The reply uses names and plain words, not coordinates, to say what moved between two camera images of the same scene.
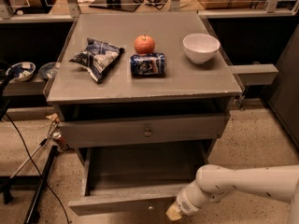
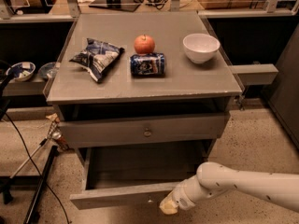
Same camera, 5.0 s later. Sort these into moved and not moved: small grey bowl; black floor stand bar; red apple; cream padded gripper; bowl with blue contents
Moved: cream padded gripper
Not moved: bowl with blue contents; small grey bowl; black floor stand bar; red apple
